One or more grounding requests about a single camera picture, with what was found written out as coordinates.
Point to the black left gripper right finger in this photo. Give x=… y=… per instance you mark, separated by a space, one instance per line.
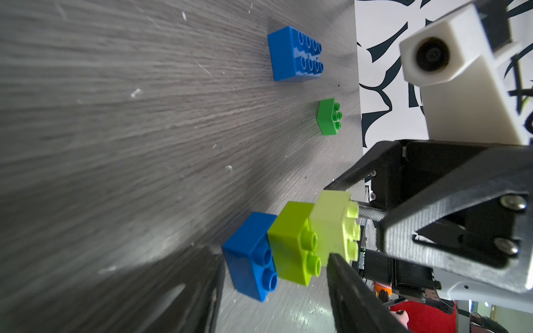
x=355 y=307

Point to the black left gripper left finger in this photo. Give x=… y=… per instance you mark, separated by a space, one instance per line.
x=194 y=301

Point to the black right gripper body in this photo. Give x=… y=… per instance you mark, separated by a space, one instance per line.
x=420 y=175

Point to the light lime lego brick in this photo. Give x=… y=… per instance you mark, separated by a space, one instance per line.
x=334 y=220

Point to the blue small lego brick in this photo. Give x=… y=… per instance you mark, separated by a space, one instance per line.
x=250 y=259

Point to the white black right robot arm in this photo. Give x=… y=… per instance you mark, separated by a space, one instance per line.
x=453 y=220

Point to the green lego brick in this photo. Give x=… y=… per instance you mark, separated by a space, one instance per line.
x=329 y=117

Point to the blue long lego brick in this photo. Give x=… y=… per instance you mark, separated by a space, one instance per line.
x=295 y=56

